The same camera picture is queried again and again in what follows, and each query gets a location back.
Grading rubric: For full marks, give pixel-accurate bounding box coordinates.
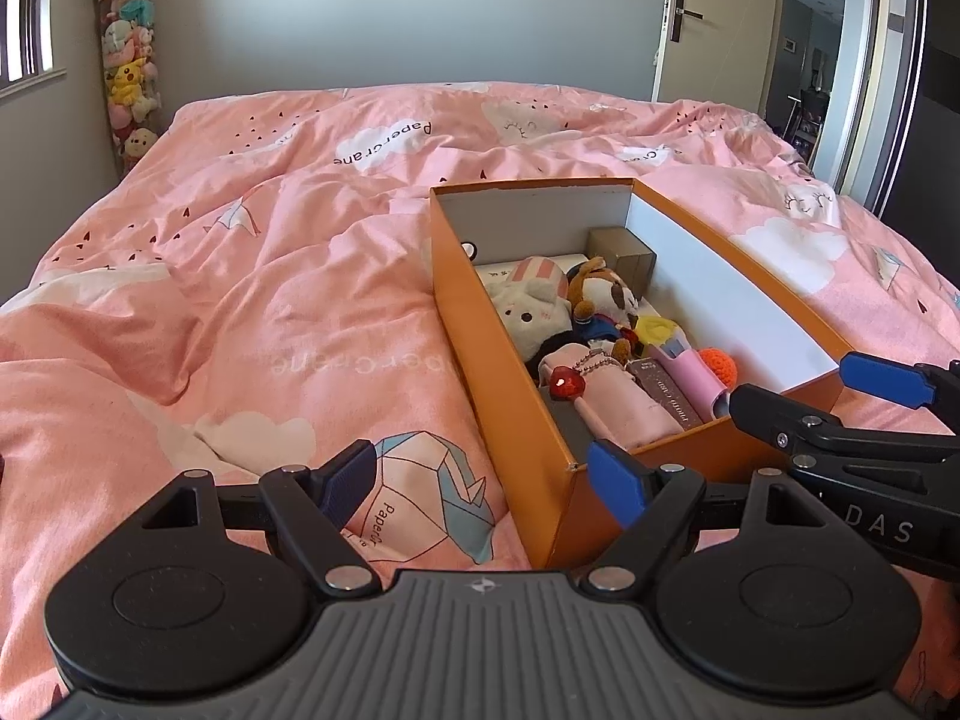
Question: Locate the white sliding door frame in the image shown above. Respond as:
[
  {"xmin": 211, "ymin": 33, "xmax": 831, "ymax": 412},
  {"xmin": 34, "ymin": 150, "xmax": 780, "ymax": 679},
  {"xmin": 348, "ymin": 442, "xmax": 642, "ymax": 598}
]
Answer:
[{"xmin": 829, "ymin": 0, "xmax": 927, "ymax": 203}]

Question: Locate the pink tube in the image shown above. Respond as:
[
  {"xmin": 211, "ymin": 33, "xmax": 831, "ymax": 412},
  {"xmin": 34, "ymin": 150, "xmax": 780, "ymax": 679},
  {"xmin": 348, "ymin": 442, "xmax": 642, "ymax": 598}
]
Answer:
[{"xmin": 646, "ymin": 341, "xmax": 732, "ymax": 421}]

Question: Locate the dark wardrobe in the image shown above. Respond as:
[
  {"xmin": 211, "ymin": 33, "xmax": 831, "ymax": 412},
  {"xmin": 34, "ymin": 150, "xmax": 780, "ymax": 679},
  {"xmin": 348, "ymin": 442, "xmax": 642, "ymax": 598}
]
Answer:
[{"xmin": 881, "ymin": 0, "xmax": 960, "ymax": 237}]

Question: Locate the red heart keychain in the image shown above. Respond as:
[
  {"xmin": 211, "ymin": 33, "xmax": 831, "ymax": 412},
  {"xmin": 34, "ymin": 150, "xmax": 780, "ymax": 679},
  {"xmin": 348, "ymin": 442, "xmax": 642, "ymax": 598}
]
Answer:
[{"xmin": 550, "ymin": 349, "xmax": 625, "ymax": 400}]

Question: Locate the white plush toy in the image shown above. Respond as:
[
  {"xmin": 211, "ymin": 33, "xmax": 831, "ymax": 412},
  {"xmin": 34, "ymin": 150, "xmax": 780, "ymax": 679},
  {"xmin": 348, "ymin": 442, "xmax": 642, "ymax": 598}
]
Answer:
[{"xmin": 486, "ymin": 256, "xmax": 575, "ymax": 380}]

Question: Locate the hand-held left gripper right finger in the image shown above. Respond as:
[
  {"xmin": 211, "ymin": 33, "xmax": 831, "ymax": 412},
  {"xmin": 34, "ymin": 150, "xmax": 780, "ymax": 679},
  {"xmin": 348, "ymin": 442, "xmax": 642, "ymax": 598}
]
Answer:
[{"xmin": 579, "ymin": 440, "xmax": 837, "ymax": 599}]

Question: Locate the brown bear plush keychain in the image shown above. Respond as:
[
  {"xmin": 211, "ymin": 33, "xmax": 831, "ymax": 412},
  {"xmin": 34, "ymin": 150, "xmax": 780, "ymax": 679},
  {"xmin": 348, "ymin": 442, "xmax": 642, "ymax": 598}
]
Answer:
[{"xmin": 564, "ymin": 256, "xmax": 642, "ymax": 361}]

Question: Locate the orange crochet ball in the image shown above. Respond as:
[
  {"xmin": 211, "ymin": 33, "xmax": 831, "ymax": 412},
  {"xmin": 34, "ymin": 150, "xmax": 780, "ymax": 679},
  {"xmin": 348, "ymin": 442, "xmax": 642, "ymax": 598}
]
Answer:
[{"xmin": 699, "ymin": 347, "xmax": 740, "ymax": 387}]

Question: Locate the orange cardboard box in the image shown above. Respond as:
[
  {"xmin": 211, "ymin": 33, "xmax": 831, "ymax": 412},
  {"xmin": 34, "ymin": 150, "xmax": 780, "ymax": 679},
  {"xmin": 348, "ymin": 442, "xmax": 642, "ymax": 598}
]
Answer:
[{"xmin": 429, "ymin": 177, "xmax": 845, "ymax": 571}]

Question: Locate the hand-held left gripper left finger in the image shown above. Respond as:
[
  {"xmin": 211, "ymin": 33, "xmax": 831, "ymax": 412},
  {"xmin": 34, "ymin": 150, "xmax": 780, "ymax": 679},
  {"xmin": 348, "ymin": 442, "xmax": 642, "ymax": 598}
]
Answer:
[{"xmin": 127, "ymin": 439, "xmax": 383, "ymax": 599}]

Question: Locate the printed card box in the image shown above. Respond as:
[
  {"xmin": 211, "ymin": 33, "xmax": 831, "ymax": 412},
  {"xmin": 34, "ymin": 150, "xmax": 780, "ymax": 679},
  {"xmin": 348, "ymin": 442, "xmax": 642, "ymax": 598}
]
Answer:
[{"xmin": 626, "ymin": 358, "xmax": 706, "ymax": 432}]

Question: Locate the beige door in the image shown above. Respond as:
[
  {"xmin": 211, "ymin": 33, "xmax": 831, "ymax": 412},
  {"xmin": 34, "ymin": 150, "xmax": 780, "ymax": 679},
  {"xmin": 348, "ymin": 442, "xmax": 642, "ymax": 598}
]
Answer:
[{"xmin": 652, "ymin": 0, "xmax": 785, "ymax": 110}]

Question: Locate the pink printed blanket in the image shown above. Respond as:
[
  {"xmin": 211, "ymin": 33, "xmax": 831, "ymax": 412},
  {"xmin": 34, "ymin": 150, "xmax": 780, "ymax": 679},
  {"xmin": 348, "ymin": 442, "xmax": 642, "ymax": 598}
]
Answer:
[{"xmin": 0, "ymin": 82, "xmax": 960, "ymax": 720}]

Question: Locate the small brown box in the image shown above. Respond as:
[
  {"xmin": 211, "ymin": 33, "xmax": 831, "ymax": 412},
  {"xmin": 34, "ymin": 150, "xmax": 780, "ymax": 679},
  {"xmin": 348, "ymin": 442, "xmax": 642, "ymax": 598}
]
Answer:
[{"xmin": 586, "ymin": 226, "xmax": 657, "ymax": 290}]

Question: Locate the white glasses case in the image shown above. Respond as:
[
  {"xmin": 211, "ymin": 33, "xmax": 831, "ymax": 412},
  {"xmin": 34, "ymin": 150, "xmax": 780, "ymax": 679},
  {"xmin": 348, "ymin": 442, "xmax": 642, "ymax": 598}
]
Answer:
[{"xmin": 474, "ymin": 255, "xmax": 593, "ymax": 290}]

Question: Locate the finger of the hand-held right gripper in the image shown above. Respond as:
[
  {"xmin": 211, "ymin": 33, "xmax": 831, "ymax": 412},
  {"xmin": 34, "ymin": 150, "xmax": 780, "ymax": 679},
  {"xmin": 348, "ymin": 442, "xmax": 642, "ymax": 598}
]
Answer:
[
  {"xmin": 731, "ymin": 384, "xmax": 960, "ymax": 470},
  {"xmin": 840, "ymin": 351, "xmax": 960, "ymax": 410}
]

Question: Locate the yellow packet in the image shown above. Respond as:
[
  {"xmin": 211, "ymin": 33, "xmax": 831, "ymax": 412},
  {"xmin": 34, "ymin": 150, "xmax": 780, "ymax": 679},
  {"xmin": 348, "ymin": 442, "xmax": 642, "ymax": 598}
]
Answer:
[{"xmin": 634, "ymin": 315, "xmax": 680, "ymax": 350}]

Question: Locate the pink pouch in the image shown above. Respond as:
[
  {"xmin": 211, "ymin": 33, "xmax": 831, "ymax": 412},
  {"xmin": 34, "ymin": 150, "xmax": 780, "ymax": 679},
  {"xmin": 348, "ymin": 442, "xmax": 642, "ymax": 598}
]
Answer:
[{"xmin": 541, "ymin": 343, "xmax": 687, "ymax": 451}]

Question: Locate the dark door handle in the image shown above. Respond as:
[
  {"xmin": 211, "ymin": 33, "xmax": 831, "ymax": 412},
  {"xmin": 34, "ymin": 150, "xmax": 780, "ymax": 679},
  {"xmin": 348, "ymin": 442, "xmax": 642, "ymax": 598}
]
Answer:
[{"xmin": 670, "ymin": 0, "xmax": 704, "ymax": 44}]

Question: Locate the clear plush toy holder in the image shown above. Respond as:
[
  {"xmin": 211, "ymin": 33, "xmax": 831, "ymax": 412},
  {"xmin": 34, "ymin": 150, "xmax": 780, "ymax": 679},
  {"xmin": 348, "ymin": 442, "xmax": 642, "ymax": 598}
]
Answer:
[{"xmin": 94, "ymin": 0, "xmax": 162, "ymax": 177}]

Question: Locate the window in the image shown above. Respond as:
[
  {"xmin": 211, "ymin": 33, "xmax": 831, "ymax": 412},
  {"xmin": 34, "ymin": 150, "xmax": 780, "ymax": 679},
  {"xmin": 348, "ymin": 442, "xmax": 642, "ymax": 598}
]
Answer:
[{"xmin": 0, "ymin": 0, "xmax": 68, "ymax": 102}]

